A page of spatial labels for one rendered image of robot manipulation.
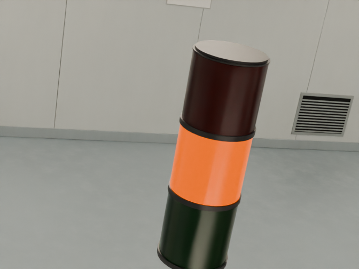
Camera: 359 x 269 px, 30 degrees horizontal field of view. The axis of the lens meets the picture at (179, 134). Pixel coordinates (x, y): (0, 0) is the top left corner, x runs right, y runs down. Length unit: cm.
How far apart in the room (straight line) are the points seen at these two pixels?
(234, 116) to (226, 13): 579
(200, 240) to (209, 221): 2
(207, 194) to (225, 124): 5
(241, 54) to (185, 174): 9
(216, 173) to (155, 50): 568
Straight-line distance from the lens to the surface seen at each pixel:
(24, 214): 495
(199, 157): 43
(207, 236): 45
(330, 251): 521
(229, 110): 41
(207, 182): 43
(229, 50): 43
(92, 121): 622
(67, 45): 595
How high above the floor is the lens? 245
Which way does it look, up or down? 21 degrees down
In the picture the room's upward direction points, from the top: 10 degrees clockwise
